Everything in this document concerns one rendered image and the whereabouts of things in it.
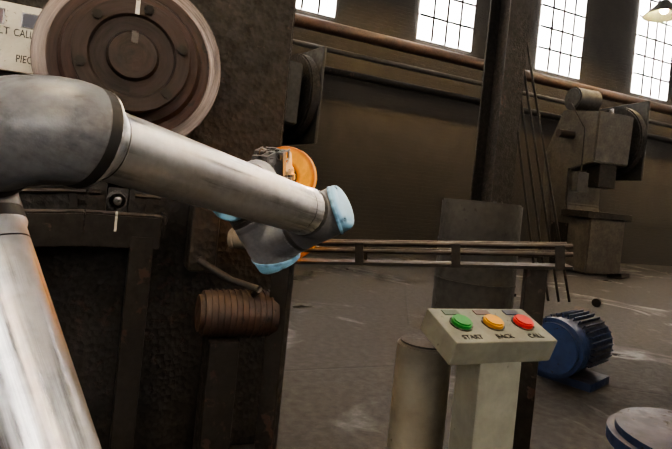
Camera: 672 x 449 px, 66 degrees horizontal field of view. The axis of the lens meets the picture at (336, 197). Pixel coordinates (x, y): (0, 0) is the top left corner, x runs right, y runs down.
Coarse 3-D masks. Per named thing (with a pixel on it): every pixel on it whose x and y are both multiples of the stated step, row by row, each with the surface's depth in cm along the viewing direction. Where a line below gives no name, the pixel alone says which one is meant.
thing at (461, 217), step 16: (448, 208) 372; (464, 208) 361; (480, 208) 356; (496, 208) 354; (512, 208) 358; (448, 224) 371; (464, 224) 360; (480, 224) 355; (496, 224) 354; (512, 224) 359; (448, 240) 368; (464, 240) 359; (480, 240) 355; (496, 240) 355; (512, 240) 360; (448, 256) 368; (464, 256) 359; (480, 256) 355; (496, 256) 355; (512, 256) 361; (448, 272) 366; (464, 272) 358; (480, 272) 355; (496, 272) 355; (512, 272) 363; (448, 288) 365; (464, 288) 358; (480, 288) 355; (496, 288) 356; (512, 288) 365; (432, 304) 383; (448, 304) 364; (464, 304) 357; (480, 304) 354; (496, 304) 356; (512, 304) 368
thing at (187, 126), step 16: (64, 0) 130; (176, 0) 141; (48, 16) 129; (192, 16) 143; (208, 32) 145; (32, 48) 128; (208, 48) 145; (32, 64) 128; (208, 80) 145; (208, 96) 145; (208, 112) 146; (176, 128) 142; (192, 128) 144
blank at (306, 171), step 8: (296, 152) 131; (304, 152) 134; (296, 160) 131; (304, 160) 131; (296, 168) 131; (304, 168) 131; (312, 168) 130; (304, 176) 131; (312, 176) 130; (304, 184) 131; (312, 184) 130
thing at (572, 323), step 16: (544, 320) 254; (560, 320) 248; (576, 320) 256; (592, 320) 264; (560, 336) 246; (576, 336) 242; (592, 336) 252; (608, 336) 265; (560, 352) 245; (576, 352) 240; (592, 352) 249; (608, 352) 259; (544, 368) 250; (560, 368) 244; (576, 368) 241; (576, 384) 252; (592, 384) 248
